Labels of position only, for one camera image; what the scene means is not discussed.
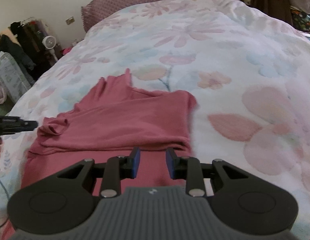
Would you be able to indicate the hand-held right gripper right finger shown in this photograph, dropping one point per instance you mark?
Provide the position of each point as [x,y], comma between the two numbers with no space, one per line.
[170,165]

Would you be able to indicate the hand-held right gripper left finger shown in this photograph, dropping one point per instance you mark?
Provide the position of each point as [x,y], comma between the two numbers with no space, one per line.
[136,162]

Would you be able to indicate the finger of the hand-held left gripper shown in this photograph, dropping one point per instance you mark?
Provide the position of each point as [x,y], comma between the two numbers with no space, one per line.
[17,126]

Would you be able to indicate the pink turtleneck top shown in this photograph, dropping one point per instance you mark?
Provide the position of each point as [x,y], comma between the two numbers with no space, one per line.
[120,120]

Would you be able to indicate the rack of dark clothes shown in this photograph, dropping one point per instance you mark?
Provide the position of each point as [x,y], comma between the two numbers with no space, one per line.
[25,45]

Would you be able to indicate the pale floral garment bag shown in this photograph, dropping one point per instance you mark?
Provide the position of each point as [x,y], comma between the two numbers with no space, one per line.
[10,77]

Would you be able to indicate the white standing fan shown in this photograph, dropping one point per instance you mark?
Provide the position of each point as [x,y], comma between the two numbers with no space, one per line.
[50,42]

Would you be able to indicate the magenta cloth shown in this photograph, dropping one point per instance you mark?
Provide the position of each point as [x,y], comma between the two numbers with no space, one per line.
[70,48]

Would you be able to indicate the floral fleece blanket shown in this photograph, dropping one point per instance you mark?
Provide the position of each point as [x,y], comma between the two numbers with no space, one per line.
[220,67]

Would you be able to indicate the pink quilted headboard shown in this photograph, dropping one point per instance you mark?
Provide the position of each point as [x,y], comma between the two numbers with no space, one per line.
[145,0]

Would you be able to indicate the brown striped curtain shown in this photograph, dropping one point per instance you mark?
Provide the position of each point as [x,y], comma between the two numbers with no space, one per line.
[267,0]

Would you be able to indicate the dark floral bag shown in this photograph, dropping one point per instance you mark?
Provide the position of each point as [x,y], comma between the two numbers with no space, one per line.
[303,21]

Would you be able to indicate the wall socket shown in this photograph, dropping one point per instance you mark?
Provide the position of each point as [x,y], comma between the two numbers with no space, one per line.
[70,20]

